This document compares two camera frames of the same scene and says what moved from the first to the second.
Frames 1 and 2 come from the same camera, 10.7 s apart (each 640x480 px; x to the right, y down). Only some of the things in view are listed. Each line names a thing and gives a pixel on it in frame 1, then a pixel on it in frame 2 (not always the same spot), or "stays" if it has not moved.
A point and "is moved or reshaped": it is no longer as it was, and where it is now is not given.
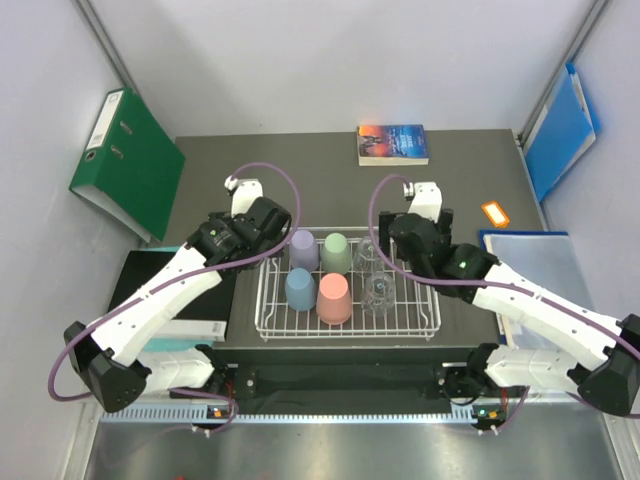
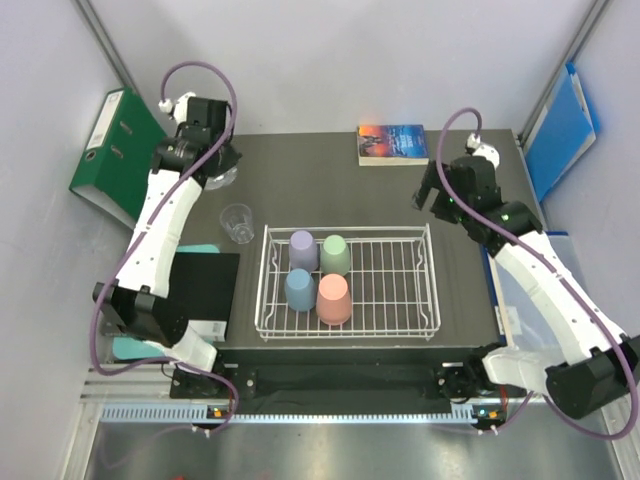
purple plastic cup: [304, 250] stays
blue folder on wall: [562, 132] stays
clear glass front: [378, 293] is moved or reshaped
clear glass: [365, 257] to [221, 180]
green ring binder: [131, 165] stays
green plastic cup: [335, 253] stays
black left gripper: [230, 220] to [231, 156]
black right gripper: [443, 223] to [430, 180]
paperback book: [393, 145] stays
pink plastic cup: [334, 304] stays
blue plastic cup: [300, 290] stays
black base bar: [358, 375] stays
